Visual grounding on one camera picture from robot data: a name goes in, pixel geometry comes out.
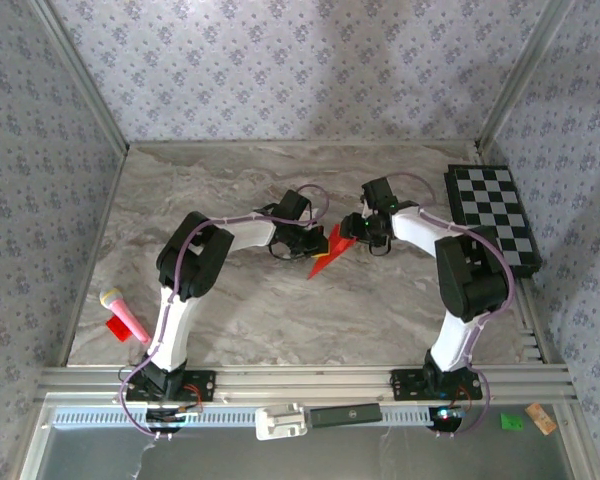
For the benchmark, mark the black round controller board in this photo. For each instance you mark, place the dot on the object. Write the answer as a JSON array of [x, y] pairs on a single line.
[[445, 420], [162, 416]]

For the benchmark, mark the white plastic holder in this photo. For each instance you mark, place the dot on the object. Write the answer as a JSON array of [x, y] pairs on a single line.
[[280, 422]]

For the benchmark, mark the small red block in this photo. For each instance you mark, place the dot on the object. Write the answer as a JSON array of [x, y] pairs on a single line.
[[116, 330]]

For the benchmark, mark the red paper sheet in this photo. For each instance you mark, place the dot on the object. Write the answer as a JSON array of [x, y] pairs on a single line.
[[337, 247]]

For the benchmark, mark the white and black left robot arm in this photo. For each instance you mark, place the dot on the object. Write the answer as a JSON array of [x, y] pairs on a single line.
[[195, 255]]

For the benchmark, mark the pink toy microphone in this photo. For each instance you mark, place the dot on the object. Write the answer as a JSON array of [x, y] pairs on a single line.
[[125, 315]]

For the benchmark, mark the black and grey chessboard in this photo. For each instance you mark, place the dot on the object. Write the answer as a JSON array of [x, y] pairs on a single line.
[[500, 210]]

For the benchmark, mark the small brown object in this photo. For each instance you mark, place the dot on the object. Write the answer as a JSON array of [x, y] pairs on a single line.
[[541, 419]]

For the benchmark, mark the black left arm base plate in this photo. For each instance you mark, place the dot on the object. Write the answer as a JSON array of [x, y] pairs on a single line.
[[202, 385]]

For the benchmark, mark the steel sheet panel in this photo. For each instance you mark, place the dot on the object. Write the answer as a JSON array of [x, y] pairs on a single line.
[[330, 455]]

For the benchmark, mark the aluminium table edge strip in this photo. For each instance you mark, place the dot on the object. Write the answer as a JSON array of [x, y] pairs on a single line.
[[305, 143]]

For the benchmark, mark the aluminium front rail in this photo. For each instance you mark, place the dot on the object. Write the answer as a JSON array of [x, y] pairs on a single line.
[[305, 382]]

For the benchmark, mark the black rectangular device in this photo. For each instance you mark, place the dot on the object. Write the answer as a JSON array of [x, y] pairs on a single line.
[[345, 416]]

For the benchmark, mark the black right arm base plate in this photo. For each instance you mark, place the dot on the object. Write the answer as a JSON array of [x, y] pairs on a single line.
[[405, 385]]

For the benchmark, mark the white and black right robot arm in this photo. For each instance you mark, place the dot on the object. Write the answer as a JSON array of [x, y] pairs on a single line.
[[470, 280]]

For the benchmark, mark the small green object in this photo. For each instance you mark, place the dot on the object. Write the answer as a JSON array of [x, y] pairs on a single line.
[[511, 422]]

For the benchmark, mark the aluminium frame post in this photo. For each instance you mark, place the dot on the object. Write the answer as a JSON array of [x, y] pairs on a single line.
[[87, 80], [520, 75]]

